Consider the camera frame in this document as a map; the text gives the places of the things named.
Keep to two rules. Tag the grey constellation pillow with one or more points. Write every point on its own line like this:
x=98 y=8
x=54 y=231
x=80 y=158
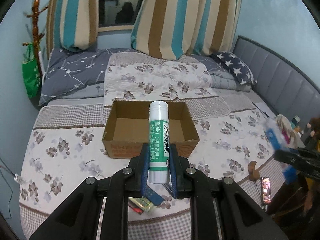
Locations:
x=76 y=75

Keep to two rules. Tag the grey padded headboard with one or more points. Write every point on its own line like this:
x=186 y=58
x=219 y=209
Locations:
x=282 y=85

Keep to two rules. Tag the folded floral quilt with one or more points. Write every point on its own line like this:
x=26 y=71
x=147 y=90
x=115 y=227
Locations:
x=133 y=76

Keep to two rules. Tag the white pink cloth bundle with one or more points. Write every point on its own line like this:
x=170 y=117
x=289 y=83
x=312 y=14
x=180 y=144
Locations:
x=291 y=137

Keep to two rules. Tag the smartphone with lit screen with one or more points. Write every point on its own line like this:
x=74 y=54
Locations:
x=265 y=190

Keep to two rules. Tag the striped cushion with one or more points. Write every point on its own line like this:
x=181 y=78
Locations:
x=168 y=29
x=72 y=24

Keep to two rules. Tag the navy star pillow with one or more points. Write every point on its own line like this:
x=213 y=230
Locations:
x=235 y=66

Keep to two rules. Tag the right striped cushion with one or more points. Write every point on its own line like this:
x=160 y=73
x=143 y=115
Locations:
x=168 y=29

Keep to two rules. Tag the white plug with cable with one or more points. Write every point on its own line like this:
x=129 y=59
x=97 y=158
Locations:
x=16 y=177

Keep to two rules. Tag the dark window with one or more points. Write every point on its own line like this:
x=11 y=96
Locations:
x=117 y=15

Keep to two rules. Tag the wooden coat rack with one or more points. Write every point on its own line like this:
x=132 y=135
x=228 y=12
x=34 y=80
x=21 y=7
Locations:
x=37 y=36

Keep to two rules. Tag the white green glue stick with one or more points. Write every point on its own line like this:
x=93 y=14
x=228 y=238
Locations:
x=159 y=143

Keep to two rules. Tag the green shopping bag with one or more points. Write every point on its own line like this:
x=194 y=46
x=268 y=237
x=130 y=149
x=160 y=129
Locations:
x=30 y=72

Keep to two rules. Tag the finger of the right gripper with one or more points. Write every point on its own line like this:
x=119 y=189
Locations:
x=274 y=135
x=301 y=159

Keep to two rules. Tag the green packet on bed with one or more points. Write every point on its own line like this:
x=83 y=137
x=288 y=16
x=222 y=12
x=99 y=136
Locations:
x=143 y=203

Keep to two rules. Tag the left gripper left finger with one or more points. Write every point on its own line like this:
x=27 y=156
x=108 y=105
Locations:
x=138 y=185

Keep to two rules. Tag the left striped cushion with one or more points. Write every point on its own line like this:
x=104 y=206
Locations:
x=72 y=24

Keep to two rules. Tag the floral bedspread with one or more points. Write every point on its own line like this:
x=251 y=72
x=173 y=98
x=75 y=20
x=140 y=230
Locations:
x=66 y=147

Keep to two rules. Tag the folded grey blanket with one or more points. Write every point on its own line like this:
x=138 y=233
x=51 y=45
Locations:
x=223 y=79

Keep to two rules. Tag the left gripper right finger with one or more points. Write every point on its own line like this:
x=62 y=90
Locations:
x=180 y=187

